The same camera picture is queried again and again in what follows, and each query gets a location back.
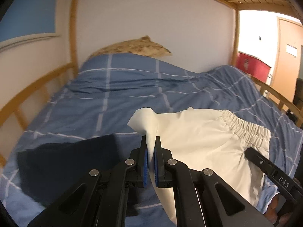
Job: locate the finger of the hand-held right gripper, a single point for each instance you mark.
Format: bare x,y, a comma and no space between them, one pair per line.
258,159

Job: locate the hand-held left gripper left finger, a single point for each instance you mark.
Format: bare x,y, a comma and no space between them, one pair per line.
144,167

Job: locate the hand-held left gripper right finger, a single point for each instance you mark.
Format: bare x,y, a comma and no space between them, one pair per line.
156,170

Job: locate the cream shorts pants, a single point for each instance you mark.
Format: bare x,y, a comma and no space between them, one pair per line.
201,141

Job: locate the navy folded pants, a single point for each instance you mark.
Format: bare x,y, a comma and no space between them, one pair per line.
71,158

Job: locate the person's right hand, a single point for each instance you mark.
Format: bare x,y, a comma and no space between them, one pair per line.
275,208

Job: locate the blue checked duvet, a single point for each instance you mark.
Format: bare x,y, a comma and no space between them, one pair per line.
132,94

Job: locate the black chair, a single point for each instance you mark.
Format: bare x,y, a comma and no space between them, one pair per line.
298,94

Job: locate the wooden door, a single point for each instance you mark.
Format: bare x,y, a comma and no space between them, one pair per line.
287,71

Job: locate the red storage bin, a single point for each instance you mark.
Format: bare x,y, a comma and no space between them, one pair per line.
253,66

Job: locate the white paper sheet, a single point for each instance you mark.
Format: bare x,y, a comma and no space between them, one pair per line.
292,50

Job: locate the brown patterned pillow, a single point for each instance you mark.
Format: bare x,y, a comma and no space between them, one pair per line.
132,47

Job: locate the blue window blind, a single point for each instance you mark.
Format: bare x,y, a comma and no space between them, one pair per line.
28,9

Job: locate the wooden bunk bed frame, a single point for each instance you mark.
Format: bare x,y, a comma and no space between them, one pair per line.
73,28

